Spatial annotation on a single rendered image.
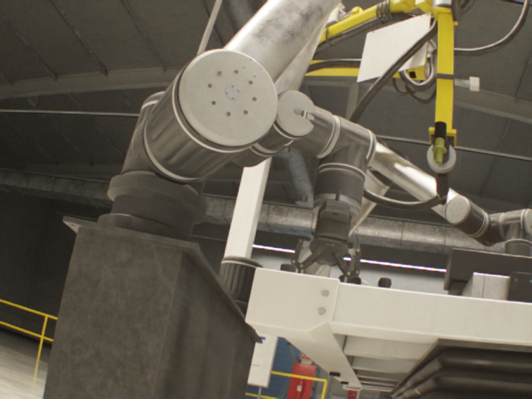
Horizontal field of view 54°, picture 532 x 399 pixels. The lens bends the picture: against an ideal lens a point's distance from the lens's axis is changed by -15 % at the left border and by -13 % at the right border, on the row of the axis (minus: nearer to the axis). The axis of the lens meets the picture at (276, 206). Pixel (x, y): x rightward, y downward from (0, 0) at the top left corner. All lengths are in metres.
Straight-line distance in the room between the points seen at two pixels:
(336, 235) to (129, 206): 0.44
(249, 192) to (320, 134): 6.01
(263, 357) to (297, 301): 9.00
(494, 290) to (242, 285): 1.58
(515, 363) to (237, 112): 0.65
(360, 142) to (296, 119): 0.16
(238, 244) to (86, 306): 5.93
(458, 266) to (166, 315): 0.78
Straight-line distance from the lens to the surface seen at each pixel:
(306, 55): 1.54
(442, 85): 1.73
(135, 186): 1.24
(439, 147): 1.45
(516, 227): 2.05
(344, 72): 2.48
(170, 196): 1.24
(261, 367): 9.89
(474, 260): 1.56
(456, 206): 2.01
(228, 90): 1.05
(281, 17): 1.25
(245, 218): 7.16
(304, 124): 1.25
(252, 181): 7.32
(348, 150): 1.30
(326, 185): 1.27
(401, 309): 0.89
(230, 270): 2.73
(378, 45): 2.10
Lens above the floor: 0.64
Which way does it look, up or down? 18 degrees up
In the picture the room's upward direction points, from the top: 12 degrees clockwise
